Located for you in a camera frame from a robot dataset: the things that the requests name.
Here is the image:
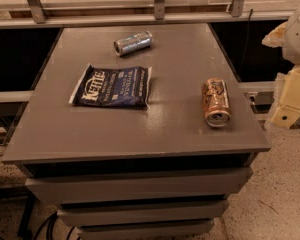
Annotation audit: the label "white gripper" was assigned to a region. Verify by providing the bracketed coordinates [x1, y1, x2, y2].
[262, 22, 300, 129]

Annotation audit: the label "orange soda can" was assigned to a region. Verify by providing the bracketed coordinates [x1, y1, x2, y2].
[202, 78, 231, 128]

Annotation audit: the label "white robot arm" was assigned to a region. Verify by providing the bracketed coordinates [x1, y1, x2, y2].
[262, 5, 300, 129]

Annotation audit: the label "silver blue can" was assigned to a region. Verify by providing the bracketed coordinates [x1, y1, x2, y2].
[113, 31, 153, 57]

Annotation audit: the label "top grey drawer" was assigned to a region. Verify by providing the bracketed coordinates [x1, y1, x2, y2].
[26, 167, 252, 204]

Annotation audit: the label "grey drawer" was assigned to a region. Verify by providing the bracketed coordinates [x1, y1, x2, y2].
[58, 200, 229, 227]
[77, 220, 214, 240]
[26, 167, 252, 204]

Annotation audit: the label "grey drawer cabinet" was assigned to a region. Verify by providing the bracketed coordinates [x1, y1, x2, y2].
[1, 23, 272, 240]

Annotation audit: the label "blue Kettle chips bag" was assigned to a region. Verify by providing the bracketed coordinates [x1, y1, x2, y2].
[69, 64, 152, 108]

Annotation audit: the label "middle grey drawer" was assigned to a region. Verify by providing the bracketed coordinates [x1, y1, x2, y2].
[58, 200, 229, 227]

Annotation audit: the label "bottom grey drawer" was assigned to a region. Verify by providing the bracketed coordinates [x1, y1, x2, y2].
[77, 220, 214, 240]

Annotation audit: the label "metal window frame rail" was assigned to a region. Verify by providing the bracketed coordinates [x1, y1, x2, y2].
[0, 0, 296, 28]

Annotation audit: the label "black floor cables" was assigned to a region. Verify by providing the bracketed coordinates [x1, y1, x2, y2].
[33, 211, 78, 240]

